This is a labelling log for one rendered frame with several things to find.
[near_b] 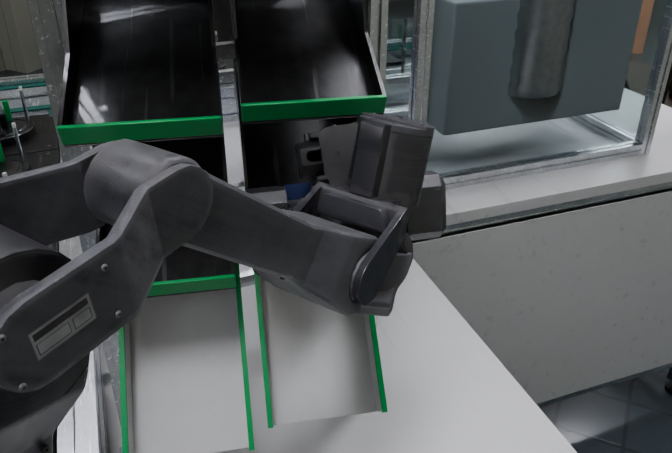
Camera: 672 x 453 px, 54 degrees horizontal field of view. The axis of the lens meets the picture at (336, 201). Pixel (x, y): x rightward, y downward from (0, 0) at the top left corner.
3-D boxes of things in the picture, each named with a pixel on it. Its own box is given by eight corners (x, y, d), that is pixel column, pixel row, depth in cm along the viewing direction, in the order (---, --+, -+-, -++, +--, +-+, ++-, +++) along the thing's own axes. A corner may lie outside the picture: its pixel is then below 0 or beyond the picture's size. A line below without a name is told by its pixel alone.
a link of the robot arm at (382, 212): (354, 310, 43) (390, 130, 40) (257, 271, 47) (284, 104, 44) (425, 277, 52) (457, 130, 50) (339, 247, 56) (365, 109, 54)
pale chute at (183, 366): (254, 447, 72) (254, 449, 68) (130, 464, 70) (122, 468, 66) (233, 202, 80) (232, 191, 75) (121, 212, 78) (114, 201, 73)
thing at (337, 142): (393, 204, 55) (388, 126, 53) (310, 217, 54) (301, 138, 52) (374, 185, 61) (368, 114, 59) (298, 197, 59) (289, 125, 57)
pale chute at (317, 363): (380, 411, 76) (387, 412, 72) (267, 426, 74) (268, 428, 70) (348, 183, 84) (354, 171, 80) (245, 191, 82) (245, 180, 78)
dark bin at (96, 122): (223, 137, 56) (217, 72, 50) (63, 148, 54) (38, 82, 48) (208, -50, 73) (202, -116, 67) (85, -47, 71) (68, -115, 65)
